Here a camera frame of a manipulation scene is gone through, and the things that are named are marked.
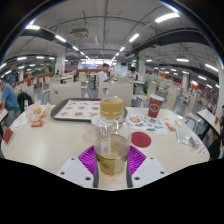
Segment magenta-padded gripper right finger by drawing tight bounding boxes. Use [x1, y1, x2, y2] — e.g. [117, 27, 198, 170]
[125, 145, 169, 189]

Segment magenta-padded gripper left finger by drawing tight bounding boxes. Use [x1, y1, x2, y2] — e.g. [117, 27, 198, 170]
[56, 145, 100, 189]

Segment clear bottle with yellow cap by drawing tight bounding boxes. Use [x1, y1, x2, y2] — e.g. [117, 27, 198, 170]
[90, 96, 132, 178]

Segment flat round red coaster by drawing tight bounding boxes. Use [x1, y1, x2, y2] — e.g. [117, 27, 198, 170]
[130, 131, 153, 149]

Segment colourful printed paper sheet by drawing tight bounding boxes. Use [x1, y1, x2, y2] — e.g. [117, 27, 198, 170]
[126, 113, 168, 136]

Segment red sauce sachet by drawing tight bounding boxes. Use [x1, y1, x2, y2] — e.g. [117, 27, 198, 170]
[164, 121, 177, 132]

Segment brown food tray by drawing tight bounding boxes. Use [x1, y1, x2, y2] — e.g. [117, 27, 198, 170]
[50, 97, 129, 122]

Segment clear plastic wrapper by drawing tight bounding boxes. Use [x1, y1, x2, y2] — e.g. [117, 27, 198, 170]
[175, 128, 198, 147]

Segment red paper cup with lid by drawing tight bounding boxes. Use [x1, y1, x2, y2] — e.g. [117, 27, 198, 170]
[147, 93, 165, 119]

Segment pink printed table label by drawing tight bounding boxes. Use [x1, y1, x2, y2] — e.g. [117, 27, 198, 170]
[194, 143, 208, 159]

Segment clear plastic food bag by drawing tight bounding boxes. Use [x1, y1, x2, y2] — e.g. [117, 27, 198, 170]
[24, 100, 53, 128]

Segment beige chairs group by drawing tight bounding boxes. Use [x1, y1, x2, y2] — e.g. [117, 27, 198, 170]
[13, 71, 208, 121]

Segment white paper sheet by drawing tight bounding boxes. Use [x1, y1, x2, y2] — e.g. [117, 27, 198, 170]
[9, 111, 31, 131]

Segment beige dining table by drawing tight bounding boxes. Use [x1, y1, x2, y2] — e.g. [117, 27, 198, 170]
[0, 108, 9, 124]
[196, 108, 222, 141]

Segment small red box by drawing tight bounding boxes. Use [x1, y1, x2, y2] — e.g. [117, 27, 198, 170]
[2, 127, 14, 144]

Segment person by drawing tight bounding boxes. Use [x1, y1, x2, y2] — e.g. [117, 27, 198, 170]
[218, 104, 224, 158]
[126, 66, 140, 81]
[97, 63, 115, 84]
[0, 77, 21, 128]

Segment ceiling air conditioner unit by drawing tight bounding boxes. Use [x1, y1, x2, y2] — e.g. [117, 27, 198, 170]
[69, 27, 90, 39]

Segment ceiling lights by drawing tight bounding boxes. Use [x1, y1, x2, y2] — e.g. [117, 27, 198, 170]
[0, 12, 224, 91]

